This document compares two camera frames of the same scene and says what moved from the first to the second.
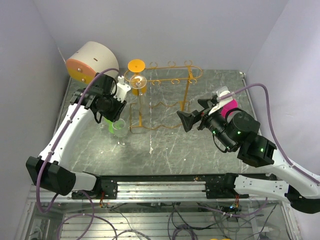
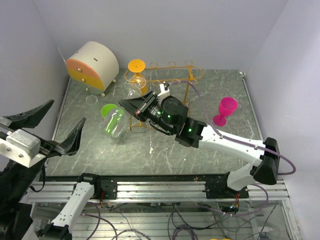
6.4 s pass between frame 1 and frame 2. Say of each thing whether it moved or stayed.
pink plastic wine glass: stayed
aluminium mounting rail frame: stayed
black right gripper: moved
